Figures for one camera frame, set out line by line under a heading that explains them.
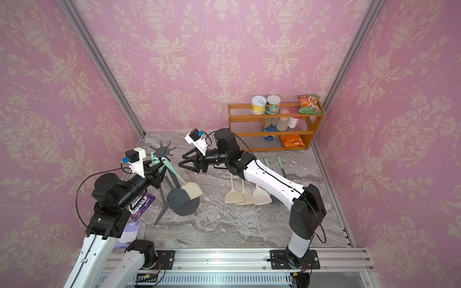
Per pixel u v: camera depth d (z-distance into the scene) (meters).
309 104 0.90
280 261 0.73
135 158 0.53
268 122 1.00
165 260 0.74
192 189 0.78
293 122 0.98
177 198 0.77
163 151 0.60
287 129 1.03
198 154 0.61
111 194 0.47
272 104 0.87
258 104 0.87
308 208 0.43
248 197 0.90
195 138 0.59
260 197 0.91
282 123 1.00
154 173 0.57
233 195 0.92
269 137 1.13
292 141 1.12
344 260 1.72
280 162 1.06
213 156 0.62
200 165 0.60
